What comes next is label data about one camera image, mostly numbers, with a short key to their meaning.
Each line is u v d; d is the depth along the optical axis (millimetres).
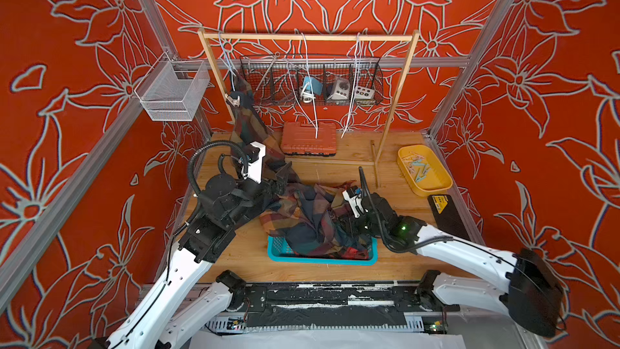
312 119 1186
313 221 788
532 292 397
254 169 504
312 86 819
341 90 899
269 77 953
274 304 727
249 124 742
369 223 660
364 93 935
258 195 539
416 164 1054
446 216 898
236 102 657
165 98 872
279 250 810
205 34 645
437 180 1011
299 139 1100
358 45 619
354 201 658
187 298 445
